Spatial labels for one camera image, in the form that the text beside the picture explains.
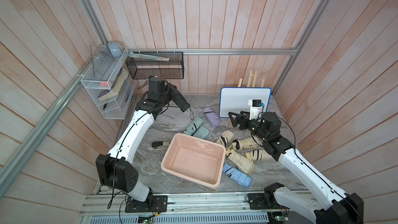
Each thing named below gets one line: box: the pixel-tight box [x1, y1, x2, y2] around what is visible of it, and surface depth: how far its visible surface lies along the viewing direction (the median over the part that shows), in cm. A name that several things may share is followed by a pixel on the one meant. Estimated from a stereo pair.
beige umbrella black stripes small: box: [215, 129, 235, 147], surface depth 95 cm
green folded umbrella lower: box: [191, 126, 210, 140], surface depth 98 cm
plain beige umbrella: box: [225, 148, 255, 174], surface depth 83 cm
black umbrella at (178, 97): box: [167, 82, 191, 112], surface depth 78 cm
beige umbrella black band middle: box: [232, 136, 262, 151], surface depth 90 cm
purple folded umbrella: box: [203, 106, 221, 127], surface depth 105 cm
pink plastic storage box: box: [160, 132, 227, 189], surface depth 86 cm
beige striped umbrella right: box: [244, 148, 264, 162], surface depth 87 cm
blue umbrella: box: [222, 163, 252, 189], surface depth 81 cm
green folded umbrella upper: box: [182, 116, 204, 136], surface depth 100 cm
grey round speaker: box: [107, 41, 123, 59], surface depth 84 cm
